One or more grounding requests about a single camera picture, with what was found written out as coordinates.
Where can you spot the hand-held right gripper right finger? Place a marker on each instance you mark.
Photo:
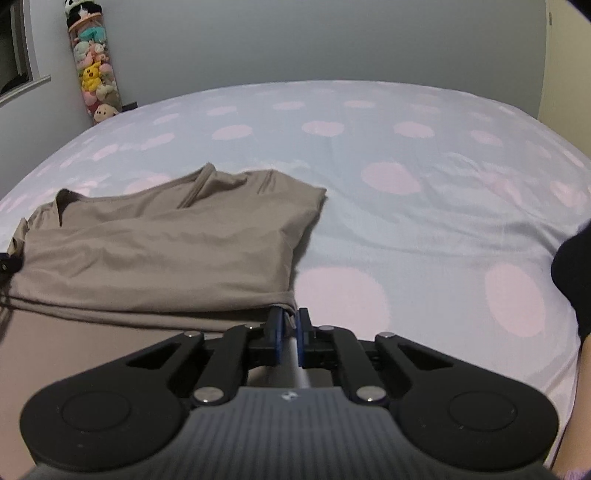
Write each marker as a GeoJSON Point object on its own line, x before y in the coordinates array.
{"type": "Point", "coordinates": [303, 333]}

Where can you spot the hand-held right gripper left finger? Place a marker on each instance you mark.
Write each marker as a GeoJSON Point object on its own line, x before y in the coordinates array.
{"type": "Point", "coordinates": [277, 333]}

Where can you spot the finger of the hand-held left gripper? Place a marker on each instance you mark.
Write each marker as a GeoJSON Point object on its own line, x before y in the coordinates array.
{"type": "Point", "coordinates": [9, 264]}

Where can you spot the taupe shirt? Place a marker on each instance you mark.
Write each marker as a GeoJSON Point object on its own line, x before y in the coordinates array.
{"type": "Point", "coordinates": [152, 249]}

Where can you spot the bed with pink-dotted sheet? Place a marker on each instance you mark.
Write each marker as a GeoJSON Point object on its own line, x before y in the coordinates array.
{"type": "Point", "coordinates": [415, 221]}

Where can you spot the clear tube of plush toys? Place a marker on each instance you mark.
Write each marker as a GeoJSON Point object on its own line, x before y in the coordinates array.
{"type": "Point", "coordinates": [96, 69]}

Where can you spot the panda plush toy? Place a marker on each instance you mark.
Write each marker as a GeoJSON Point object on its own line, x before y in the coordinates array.
{"type": "Point", "coordinates": [82, 9]}

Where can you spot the dark cloth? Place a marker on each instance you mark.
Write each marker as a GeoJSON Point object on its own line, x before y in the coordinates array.
{"type": "Point", "coordinates": [575, 272]}

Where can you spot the cream wardrobe panel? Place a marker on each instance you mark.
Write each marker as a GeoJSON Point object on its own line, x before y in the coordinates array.
{"type": "Point", "coordinates": [565, 69]}

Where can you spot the window frame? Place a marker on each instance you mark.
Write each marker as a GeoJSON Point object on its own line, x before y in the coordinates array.
{"type": "Point", "coordinates": [21, 50]}

